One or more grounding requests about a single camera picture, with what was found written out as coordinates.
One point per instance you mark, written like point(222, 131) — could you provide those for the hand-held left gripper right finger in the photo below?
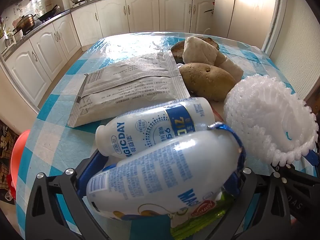
point(260, 205)

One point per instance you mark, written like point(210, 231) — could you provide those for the grey kitchen countertop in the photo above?
point(50, 20)

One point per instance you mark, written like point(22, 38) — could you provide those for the white refrigerator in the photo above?
point(245, 12)

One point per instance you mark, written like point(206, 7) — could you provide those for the green cartoon snack wrapper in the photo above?
point(200, 212)

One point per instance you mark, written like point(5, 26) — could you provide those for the red plastic bin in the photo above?
point(18, 160)

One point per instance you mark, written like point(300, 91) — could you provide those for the black wok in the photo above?
point(48, 15)

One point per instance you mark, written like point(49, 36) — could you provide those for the brown halved root vegetable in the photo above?
point(177, 48)

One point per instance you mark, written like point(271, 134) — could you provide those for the blue white checked tablecloth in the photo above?
point(62, 142)

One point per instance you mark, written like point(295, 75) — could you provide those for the white yogurt drink bottle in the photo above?
point(130, 135)
point(162, 167)

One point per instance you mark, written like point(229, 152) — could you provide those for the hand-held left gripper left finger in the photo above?
point(82, 177)

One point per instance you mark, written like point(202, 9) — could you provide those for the brown potato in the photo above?
point(207, 80)

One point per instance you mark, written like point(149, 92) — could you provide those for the patterned floor mat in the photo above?
point(6, 155)

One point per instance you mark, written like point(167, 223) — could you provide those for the white foam fruit net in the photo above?
point(262, 115)

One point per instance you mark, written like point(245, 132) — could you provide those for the white kitchen base cabinets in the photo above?
point(112, 15)

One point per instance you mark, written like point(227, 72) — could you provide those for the copper pot with lid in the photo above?
point(25, 22)

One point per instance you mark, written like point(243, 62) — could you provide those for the pale root vegetable piece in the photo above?
point(200, 50)

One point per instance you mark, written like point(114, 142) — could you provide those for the large silver foil packet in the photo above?
point(125, 97)

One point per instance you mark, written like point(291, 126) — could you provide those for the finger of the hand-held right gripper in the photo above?
point(300, 178)
point(315, 161)

